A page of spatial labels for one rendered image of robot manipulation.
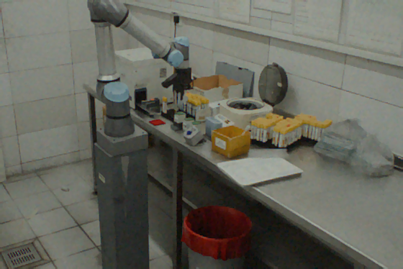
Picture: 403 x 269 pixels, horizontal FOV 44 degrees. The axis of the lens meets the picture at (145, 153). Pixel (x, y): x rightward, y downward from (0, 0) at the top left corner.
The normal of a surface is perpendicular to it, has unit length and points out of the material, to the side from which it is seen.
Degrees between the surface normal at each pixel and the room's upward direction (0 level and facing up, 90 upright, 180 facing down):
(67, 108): 90
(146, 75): 90
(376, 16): 92
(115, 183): 90
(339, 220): 0
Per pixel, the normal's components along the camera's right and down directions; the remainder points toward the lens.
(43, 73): 0.48, 0.35
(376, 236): -0.02, -0.91
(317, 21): -0.87, 0.28
